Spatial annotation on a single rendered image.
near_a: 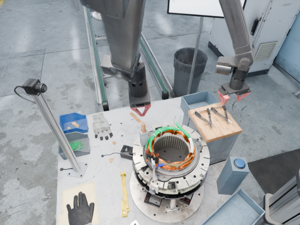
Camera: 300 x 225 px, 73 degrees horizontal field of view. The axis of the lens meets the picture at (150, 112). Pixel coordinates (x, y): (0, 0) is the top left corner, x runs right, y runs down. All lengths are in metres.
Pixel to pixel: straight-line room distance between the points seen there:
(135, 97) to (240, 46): 0.42
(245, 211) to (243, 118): 1.86
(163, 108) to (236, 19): 0.87
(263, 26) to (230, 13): 2.15
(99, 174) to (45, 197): 1.03
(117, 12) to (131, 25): 0.09
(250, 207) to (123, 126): 0.85
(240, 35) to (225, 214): 0.64
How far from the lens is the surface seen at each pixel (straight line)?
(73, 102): 2.81
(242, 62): 0.84
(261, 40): 3.02
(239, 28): 0.79
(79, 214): 1.12
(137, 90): 0.62
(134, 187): 1.12
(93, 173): 1.21
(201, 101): 1.25
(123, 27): 0.30
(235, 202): 0.91
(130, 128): 1.35
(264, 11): 2.83
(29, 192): 2.25
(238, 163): 0.97
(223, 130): 1.03
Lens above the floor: 1.83
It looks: 47 degrees down
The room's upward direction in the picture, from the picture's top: straight up
